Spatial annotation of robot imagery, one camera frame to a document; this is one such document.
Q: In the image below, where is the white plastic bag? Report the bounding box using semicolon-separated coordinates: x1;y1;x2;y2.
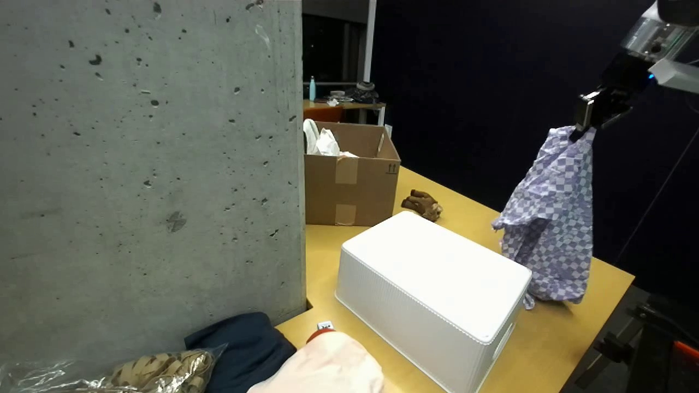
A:
302;118;359;159

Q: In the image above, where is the long wooden counter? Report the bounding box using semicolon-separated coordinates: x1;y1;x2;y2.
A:
303;98;389;126

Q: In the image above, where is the desk clutter pile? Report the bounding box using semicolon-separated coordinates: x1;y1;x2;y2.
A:
325;82;383;108

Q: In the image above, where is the white plastic box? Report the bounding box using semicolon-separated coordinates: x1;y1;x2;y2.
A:
335;209;535;393

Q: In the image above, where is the pink cloth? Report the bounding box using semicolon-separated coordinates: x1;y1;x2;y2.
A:
246;329;387;393

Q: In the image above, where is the black clamp with orange tips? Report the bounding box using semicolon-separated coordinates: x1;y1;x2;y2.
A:
632;304;699;369

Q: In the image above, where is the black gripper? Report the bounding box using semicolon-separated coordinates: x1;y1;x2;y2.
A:
572;50;657;142

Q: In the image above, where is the orange chair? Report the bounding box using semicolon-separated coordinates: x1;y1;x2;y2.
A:
303;108;346;124

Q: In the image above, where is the brown cardboard box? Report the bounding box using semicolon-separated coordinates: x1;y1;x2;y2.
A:
303;118;405;227

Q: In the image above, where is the grey concrete pillar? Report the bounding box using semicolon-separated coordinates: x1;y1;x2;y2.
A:
0;0;309;373

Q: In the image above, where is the checked blue shirt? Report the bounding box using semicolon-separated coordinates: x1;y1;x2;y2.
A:
491;124;598;306

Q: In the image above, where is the dark blue cloth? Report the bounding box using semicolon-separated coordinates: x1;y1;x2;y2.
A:
183;311;300;393

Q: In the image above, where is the brown plush toy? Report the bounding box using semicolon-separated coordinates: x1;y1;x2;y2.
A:
399;188;446;226

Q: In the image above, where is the white window frame post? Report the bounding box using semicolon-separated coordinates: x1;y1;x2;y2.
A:
362;0;381;85

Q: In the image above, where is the clear bag with brown contents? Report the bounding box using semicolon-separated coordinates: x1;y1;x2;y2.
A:
0;347;221;393

